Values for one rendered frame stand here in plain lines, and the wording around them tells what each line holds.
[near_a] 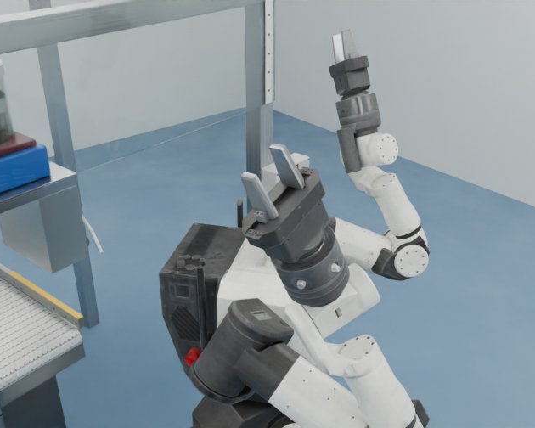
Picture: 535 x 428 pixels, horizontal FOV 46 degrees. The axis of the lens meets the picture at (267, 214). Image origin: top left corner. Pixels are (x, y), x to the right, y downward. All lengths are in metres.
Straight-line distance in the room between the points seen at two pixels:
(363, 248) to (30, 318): 0.92
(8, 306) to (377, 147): 1.11
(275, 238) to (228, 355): 0.34
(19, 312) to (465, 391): 1.87
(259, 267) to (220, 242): 0.12
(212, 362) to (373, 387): 0.27
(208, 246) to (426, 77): 3.74
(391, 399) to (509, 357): 2.24
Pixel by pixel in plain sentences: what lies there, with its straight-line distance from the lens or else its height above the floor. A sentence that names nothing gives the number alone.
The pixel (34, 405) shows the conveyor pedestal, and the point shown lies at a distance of 1.95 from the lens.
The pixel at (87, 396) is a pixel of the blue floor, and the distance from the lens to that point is 2.87.
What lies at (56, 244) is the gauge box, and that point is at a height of 1.17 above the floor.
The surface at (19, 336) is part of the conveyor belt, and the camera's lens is 1.77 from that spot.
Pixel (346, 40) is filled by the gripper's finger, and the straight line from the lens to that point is 1.37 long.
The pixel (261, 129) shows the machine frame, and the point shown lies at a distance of 1.87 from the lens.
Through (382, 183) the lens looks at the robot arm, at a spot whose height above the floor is 1.33.
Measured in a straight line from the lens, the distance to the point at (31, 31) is 1.33.
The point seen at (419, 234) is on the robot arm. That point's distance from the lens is 1.46.
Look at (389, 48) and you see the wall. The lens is 5.02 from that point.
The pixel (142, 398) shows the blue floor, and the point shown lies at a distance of 2.81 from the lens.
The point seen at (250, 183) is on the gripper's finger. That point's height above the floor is 1.62.
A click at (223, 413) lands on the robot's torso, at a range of 1.36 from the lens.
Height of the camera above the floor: 1.92
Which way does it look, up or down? 28 degrees down
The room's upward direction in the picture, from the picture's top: straight up
